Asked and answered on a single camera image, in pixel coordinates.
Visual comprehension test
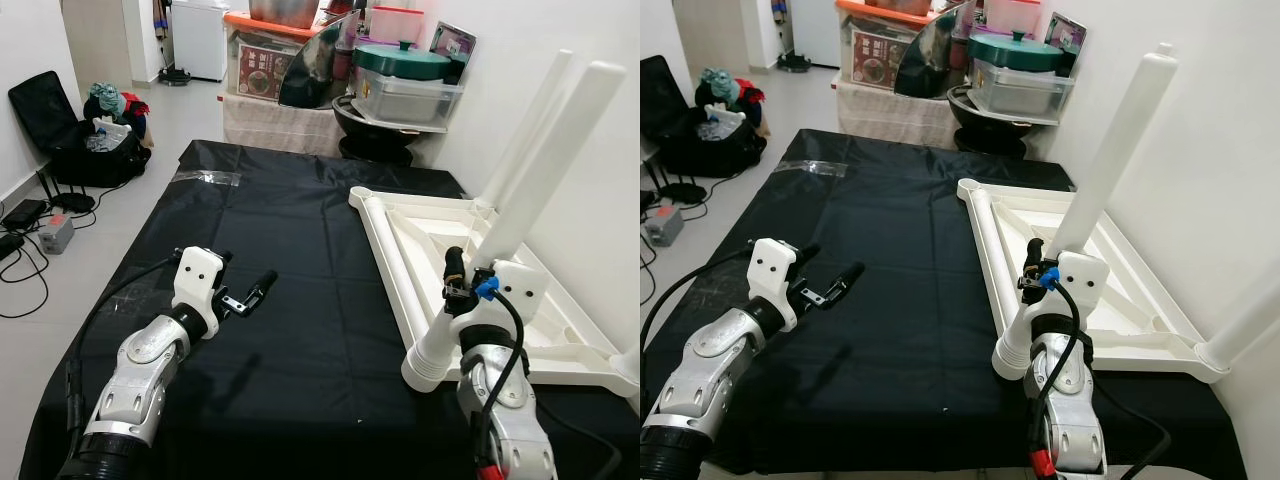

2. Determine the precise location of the black floor cloth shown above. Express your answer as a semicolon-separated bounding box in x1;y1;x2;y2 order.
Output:
645;128;1246;476
20;138;640;480

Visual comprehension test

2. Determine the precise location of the clear tape strip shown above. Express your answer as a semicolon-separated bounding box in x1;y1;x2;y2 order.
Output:
780;160;851;179
170;170;243;189

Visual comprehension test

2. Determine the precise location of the black open bag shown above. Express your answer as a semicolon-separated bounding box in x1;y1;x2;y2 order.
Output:
640;55;769;179
8;70;153;189

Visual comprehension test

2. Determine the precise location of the black wok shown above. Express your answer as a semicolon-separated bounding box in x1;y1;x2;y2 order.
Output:
333;95;446;166
947;85;1061;156

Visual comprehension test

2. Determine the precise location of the beige cloth-covered stand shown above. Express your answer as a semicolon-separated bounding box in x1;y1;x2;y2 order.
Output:
222;95;346;156
835;82;959;149

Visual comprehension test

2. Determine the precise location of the grey power box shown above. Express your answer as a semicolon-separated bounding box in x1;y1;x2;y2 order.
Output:
37;215;76;256
645;205;686;248

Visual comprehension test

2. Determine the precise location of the white plastic packet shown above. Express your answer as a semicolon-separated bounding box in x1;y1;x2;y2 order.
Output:
700;105;749;143
88;118;133;153

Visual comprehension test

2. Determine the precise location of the orange-lidded storage box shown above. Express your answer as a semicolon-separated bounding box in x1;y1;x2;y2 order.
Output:
838;0;931;93
225;12;316;103

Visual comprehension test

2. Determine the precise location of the teal plush toy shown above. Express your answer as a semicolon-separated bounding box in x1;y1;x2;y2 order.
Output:
88;83;126;118
700;68;741;106

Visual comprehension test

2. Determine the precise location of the black glossy bag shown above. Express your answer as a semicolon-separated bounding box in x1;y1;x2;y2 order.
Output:
895;3;973;99
280;12;359;109

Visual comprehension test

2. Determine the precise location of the green pot with lid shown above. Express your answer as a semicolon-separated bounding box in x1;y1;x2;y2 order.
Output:
968;30;1066;71
353;40;453;81

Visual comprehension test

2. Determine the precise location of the white appliance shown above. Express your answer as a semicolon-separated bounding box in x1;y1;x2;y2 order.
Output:
170;0;231;83
790;0;843;69

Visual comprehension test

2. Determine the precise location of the printed cardboard box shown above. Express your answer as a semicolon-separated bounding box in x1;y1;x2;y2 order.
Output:
1045;12;1089;69
430;22;477;81

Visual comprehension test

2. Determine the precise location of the pink plastic container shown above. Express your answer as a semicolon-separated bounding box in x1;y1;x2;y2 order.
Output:
985;0;1041;36
370;5;426;46

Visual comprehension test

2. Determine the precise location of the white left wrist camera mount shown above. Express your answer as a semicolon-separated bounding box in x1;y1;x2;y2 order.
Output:
748;237;801;331
172;248;226;339

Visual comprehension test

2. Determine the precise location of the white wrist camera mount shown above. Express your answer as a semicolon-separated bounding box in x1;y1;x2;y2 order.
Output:
1040;250;1109;331
445;260;546;346
748;237;801;331
172;248;226;339

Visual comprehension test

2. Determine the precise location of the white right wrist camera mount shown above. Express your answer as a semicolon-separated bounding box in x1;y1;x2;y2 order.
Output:
1040;250;1109;331
445;260;546;346

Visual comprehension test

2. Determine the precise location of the black looped floor cable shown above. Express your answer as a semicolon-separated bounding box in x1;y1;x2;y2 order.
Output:
0;190;101;321

